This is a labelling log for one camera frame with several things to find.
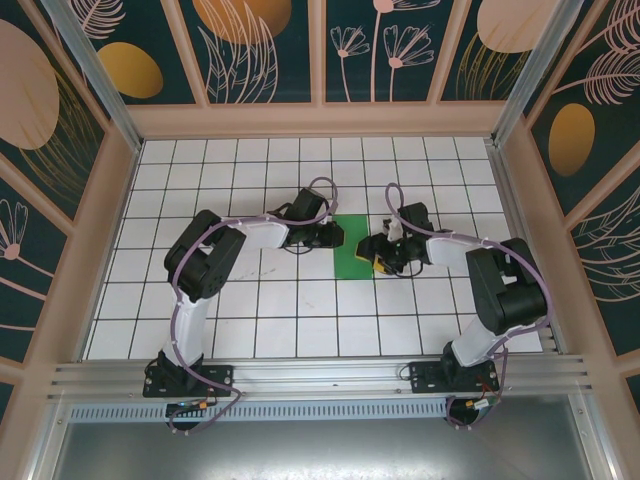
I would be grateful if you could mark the green paper sheet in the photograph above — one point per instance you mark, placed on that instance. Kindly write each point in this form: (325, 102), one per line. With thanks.
(350, 260)

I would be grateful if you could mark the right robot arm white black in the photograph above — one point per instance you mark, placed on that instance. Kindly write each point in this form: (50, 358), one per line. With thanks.
(510, 290)

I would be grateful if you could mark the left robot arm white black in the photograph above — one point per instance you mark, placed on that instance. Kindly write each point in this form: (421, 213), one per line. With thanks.
(205, 265)

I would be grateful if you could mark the grey metal sheet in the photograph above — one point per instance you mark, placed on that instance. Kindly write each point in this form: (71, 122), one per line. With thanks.
(320, 450)

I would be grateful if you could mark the white gridded table mat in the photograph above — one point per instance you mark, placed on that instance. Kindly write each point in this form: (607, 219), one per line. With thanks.
(300, 320)

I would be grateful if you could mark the small circuit board with connector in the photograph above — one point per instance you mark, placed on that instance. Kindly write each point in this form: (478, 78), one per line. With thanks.
(482, 404)
(190, 406)

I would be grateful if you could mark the aluminium side rail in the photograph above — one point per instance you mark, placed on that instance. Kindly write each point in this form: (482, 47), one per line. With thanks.
(525, 250)

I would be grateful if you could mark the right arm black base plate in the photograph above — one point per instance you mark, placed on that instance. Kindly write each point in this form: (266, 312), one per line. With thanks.
(425, 377)

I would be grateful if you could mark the aluminium mounting rail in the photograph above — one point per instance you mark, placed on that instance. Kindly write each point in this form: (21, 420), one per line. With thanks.
(320, 372)

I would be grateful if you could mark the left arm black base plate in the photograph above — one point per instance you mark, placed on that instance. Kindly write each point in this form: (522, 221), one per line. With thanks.
(220, 380)

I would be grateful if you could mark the aluminium frame post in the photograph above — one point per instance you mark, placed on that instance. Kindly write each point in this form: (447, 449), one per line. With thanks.
(533, 75)
(100, 85)

